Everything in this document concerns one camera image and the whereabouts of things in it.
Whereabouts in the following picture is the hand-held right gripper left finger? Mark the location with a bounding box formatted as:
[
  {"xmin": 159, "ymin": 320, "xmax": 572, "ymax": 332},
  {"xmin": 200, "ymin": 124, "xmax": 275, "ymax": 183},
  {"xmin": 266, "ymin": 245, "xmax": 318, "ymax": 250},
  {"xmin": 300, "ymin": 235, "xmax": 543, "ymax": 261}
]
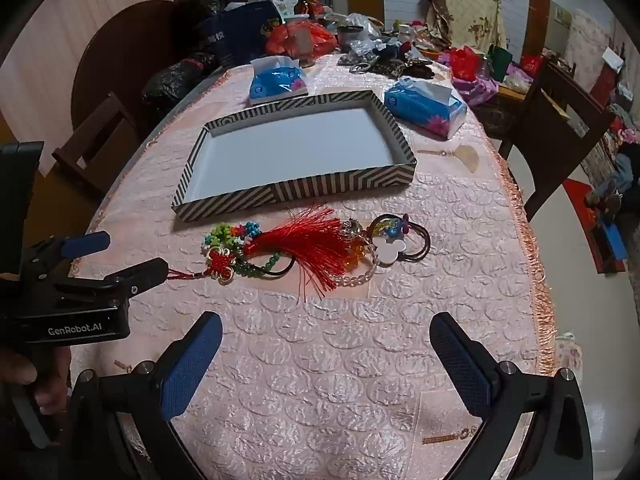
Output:
[{"xmin": 62, "ymin": 311, "xmax": 224, "ymax": 480}]

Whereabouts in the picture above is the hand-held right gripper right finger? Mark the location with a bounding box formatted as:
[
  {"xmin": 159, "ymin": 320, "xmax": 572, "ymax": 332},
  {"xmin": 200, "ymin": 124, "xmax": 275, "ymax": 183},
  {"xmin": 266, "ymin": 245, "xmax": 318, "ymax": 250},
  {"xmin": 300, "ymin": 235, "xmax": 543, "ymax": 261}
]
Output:
[{"xmin": 429, "ymin": 311, "xmax": 596, "ymax": 480}]

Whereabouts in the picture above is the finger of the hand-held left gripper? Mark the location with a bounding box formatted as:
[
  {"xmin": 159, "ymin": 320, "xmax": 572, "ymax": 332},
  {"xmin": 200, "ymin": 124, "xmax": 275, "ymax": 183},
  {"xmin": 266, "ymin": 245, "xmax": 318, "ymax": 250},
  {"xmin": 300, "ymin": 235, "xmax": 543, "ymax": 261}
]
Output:
[
  {"xmin": 52, "ymin": 257, "xmax": 170, "ymax": 307},
  {"xmin": 22, "ymin": 231, "xmax": 112, "ymax": 273}
]

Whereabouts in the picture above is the multicolour flower bead bracelet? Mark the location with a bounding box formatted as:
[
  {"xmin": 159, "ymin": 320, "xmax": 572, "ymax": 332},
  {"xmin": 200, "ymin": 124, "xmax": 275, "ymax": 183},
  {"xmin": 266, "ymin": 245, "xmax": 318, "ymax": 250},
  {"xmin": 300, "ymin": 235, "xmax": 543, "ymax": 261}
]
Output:
[{"xmin": 202, "ymin": 221, "xmax": 263, "ymax": 256}]

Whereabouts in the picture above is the green bead bracelet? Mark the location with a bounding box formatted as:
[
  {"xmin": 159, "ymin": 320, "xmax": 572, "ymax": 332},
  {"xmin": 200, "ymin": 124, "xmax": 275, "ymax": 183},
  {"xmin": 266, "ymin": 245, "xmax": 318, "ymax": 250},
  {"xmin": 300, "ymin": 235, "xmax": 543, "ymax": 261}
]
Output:
[{"xmin": 227, "ymin": 252, "xmax": 301, "ymax": 281}]

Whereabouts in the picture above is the brown hair ties white charm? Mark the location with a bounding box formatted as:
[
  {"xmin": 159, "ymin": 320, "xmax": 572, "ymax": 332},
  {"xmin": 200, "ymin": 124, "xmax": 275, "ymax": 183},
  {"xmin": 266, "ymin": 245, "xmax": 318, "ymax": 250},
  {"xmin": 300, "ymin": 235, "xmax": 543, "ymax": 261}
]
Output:
[{"xmin": 367, "ymin": 212, "xmax": 433, "ymax": 266}]

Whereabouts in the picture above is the orange clear crystal bead bracelet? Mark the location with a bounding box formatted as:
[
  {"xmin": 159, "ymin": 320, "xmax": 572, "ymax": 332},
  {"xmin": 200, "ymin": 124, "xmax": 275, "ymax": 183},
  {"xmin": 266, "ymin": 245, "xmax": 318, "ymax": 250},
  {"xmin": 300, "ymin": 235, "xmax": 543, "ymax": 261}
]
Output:
[{"xmin": 332, "ymin": 214, "xmax": 412, "ymax": 289}]

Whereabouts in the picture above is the red tassel knot ornament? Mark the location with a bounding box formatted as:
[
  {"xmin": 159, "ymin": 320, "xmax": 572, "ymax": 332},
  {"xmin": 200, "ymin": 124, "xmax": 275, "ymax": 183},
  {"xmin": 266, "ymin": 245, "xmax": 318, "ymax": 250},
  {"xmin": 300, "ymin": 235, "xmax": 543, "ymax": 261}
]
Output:
[{"xmin": 167, "ymin": 205, "xmax": 351, "ymax": 306}]

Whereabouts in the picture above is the striped cardboard box tray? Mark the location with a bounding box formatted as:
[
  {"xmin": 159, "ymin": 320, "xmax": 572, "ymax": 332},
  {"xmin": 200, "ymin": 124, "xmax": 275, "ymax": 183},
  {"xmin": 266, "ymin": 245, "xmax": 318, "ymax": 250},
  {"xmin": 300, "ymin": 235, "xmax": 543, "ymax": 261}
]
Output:
[{"xmin": 171, "ymin": 89, "xmax": 418, "ymax": 223}]

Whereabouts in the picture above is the person's left hand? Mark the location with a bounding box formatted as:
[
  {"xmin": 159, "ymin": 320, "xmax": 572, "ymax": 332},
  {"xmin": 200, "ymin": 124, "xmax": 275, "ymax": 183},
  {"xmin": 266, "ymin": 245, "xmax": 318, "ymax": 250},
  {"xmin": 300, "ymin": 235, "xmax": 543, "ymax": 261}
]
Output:
[{"xmin": 0, "ymin": 342, "xmax": 73, "ymax": 413}]

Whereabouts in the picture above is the dark wooden chair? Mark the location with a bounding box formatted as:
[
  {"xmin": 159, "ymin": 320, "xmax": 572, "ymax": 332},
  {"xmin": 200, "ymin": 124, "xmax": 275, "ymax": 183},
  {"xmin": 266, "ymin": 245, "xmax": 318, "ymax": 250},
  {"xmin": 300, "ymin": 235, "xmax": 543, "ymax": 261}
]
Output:
[
  {"xmin": 51, "ymin": 91, "xmax": 146, "ymax": 196},
  {"xmin": 497, "ymin": 57, "xmax": 618, "ymax": 223}
]

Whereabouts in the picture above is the round brown wooden board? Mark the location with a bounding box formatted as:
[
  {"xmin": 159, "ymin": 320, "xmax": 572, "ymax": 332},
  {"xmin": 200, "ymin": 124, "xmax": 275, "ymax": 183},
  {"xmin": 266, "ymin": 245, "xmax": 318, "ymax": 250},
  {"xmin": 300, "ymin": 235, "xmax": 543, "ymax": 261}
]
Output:
[{"xmin": 72, "ymin": 0, "xmax": 176, "ymax": 131}]

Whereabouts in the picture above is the fan-shaped pendant with tassel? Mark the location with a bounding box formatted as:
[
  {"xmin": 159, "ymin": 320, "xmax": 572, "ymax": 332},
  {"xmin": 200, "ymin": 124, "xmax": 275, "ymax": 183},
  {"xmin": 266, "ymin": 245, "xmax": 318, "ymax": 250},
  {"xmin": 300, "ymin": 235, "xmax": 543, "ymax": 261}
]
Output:
[{"xmin": 417, "ymin": 144, "xmax": 483, "ymax": 175}]

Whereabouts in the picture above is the blue tissue pack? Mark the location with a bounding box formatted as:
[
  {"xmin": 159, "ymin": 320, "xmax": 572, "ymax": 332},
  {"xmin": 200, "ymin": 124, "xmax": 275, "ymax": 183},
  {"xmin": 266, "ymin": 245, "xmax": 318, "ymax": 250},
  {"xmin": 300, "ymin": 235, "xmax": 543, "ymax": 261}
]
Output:
[
  {"xmin": 248, "ymin": 55, "xmax": 310, "ymax": 107},
  {"xmin": 383, "ymin": 76, "xmax": 467, "ymax": 140}
]

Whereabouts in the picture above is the pile of clothes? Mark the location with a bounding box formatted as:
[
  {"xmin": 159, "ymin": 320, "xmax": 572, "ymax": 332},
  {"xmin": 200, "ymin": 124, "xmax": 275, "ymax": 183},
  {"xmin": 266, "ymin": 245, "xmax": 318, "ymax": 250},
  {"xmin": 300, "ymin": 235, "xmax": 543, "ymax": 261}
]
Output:
[{"xmin": 585, "ymin": 142, "xmax": 638, "ymax": 211}]

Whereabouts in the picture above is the navy blue bag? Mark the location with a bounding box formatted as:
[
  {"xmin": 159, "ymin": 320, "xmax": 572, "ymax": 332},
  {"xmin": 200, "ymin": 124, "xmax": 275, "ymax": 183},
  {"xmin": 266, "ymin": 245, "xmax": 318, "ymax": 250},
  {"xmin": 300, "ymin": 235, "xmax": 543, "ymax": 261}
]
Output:
[{"xmin": 197, "ymin": 0, "xmax": 286, "ymax": 68}]

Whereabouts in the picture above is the glass jar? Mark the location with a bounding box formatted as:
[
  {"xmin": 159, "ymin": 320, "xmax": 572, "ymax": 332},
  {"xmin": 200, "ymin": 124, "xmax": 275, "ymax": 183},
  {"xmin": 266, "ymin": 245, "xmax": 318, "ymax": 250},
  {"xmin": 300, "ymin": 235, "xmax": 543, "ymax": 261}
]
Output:
[{"xmin": 283, "ymin": 15, "xmax": 317, "ymax": 68}]

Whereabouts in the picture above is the red plastic bag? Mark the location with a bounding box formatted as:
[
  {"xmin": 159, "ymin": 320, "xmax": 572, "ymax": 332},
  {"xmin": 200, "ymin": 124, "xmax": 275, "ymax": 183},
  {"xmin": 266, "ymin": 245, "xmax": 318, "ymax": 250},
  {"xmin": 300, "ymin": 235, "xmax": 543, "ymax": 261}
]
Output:
[{"xmin": 265, "ymin": 20, "xmax": 338, "ymax": 58}]

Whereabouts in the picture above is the pile of hair accessories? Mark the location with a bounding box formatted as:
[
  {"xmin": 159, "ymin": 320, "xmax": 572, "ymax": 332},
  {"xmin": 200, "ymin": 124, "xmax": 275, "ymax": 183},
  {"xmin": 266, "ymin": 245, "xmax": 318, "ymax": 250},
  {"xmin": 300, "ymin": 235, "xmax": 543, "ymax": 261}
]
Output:
[{"xmin": 337, "ymin": 42, "xmax": 451, "ymax": 81}]

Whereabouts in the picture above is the dark glass cup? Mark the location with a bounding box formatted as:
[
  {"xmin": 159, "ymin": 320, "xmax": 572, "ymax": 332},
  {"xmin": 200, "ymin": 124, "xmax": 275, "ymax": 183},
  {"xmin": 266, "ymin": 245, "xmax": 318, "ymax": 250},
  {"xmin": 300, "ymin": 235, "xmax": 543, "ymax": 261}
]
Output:
[{"xmin": 337, "ymin": 25, "xmax": 366, "ymax": 53}]

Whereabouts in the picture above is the clear plastic bag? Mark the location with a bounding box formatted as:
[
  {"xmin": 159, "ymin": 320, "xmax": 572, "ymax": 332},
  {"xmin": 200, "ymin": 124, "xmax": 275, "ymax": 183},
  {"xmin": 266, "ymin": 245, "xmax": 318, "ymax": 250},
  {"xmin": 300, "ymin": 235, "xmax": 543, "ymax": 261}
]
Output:
[{"xmin": 345, "ymin": 12, "xmax": 383, "ymax": 42}]

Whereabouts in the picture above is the floral beige cloth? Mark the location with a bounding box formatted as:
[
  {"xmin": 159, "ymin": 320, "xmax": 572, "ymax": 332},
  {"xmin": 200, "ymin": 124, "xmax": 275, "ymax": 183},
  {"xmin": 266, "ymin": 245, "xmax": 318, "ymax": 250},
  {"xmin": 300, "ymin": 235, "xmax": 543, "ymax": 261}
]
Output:
[{"xmin": 422, "ymin": 0, "xmax": 508, "ymax": 53}]

